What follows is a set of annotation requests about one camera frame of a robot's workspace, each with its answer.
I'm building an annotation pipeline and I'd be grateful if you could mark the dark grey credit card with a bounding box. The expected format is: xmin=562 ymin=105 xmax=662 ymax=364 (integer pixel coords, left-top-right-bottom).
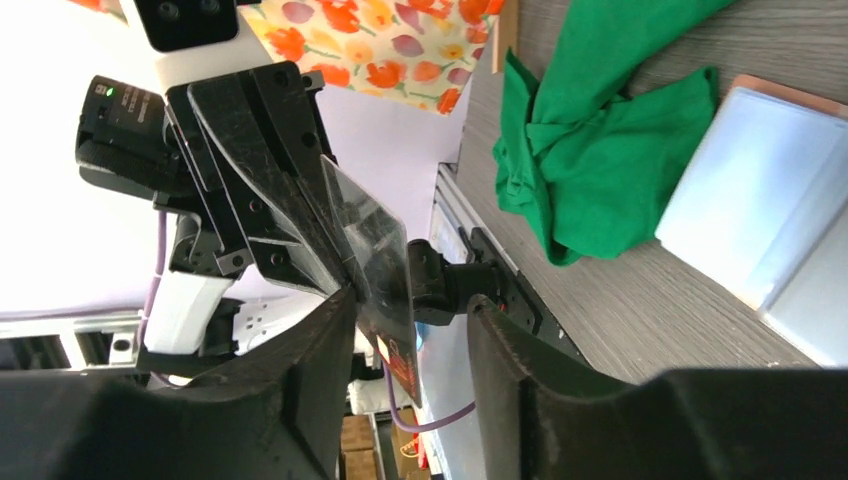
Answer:
xmin=320 ymin=155 xmax=422 ymax=407

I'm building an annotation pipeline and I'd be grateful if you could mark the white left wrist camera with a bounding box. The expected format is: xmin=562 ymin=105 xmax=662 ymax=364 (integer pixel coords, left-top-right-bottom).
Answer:
xmin=120 ymin=0 xmax=271 ymax=94

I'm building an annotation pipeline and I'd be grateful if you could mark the green cloth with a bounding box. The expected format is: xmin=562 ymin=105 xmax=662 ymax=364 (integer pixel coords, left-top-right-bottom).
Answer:
xmin=493 ymin=1 xmax=723 ymax=267

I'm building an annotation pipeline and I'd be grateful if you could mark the floral orange tote bag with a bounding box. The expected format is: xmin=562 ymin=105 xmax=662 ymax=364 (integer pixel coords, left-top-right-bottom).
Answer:
xmin=66 ymin=0 xmax=508 ymax=117

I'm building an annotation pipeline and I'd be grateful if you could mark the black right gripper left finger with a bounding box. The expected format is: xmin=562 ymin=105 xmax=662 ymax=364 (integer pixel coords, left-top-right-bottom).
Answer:
xmin=1 ymin=287 xmax=358 ymax=479

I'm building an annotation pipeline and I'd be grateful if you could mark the aluminium frame rail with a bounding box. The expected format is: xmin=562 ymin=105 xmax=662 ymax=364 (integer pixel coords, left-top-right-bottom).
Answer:
xmin=1 ymin=166 xmax=484 ymax=373

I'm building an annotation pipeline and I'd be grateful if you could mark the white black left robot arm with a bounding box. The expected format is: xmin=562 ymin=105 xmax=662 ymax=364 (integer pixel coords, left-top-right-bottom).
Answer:
xmin=75 ymin=61 xmax=349 ymax=356

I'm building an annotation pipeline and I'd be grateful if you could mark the wooden clothes rack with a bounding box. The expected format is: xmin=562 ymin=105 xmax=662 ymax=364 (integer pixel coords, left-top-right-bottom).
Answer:
xmin=491 ymin=0 xmax=519 ymax=74

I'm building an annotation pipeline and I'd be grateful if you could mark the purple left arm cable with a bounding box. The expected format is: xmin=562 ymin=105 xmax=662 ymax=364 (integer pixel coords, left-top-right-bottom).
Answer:
xmin=135 ymin=210 xmax=170 ymax=333

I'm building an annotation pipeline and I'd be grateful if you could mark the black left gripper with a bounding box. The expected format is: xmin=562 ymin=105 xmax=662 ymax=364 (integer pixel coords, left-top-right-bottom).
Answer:
xmin=75 ymin=61 xmax=347 ymax=296

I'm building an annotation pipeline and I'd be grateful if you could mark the pink leather card holder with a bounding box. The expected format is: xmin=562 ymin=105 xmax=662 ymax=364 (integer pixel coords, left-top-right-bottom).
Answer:
xmin=656 ymin=75 xmax=847 ymax=368

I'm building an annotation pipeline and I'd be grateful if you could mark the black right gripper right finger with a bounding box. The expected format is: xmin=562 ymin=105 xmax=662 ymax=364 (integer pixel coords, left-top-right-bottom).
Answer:
xmin=467 ymin=295 xmax=847 ymax=479

